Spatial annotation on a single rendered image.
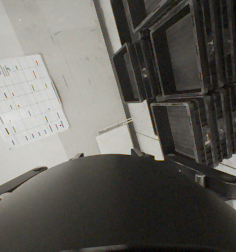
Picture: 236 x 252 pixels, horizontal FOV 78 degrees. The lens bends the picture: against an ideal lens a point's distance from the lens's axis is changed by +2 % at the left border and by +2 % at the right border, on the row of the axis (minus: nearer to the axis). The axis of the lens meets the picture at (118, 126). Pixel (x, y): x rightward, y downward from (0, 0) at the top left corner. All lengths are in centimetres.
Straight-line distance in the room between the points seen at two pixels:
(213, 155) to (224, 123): 17
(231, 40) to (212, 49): 12
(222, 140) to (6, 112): 250
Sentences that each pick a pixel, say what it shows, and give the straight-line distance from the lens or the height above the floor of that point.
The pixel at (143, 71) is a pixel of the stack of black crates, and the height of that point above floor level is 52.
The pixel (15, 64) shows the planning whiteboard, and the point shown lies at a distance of 261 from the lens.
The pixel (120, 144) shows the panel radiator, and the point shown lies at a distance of 266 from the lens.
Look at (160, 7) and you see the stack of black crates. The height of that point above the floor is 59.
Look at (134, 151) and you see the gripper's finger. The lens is 15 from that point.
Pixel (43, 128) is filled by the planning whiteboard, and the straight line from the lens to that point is 253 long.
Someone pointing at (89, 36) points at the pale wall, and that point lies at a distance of 276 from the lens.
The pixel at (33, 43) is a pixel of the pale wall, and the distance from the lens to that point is 266.
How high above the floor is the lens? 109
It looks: 17 degrees down
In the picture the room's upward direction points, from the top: 111 degrees counter-clockwise
